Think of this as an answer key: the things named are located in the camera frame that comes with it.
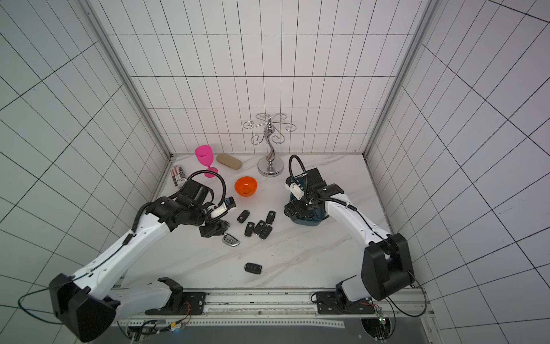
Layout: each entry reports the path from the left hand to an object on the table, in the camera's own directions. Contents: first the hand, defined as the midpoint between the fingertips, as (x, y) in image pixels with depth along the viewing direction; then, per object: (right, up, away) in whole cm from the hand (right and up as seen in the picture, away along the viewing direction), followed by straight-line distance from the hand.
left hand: (216, 225), depth 76 cm
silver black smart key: (+2, -9, +11) cm, 15 cm away
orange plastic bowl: (+7, +12, +26) cm, 29 cm away
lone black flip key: (+13, -17, +4) cm, 22 cm away
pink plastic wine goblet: (-13, +28, +26) cm, 40 cm away
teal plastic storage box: (+39, -2, +16) cm, 42 cm away
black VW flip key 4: (+19, -1, +18) cm, 26 cm away
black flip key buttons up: (+17, -6, +14) cm, 23 cm away
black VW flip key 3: (+14, -4, +15) cm, 21 cm away
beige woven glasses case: (-4, +25, +39) cm, 47 cm away
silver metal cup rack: (+18, +23, +38) cm, 48 cm away
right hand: (+30, +8, +10) cm, 32 cm away
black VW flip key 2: (+10, -5, +15) cm, 19 cm away
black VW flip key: (+7, 0, +17) cm, 18 cm away
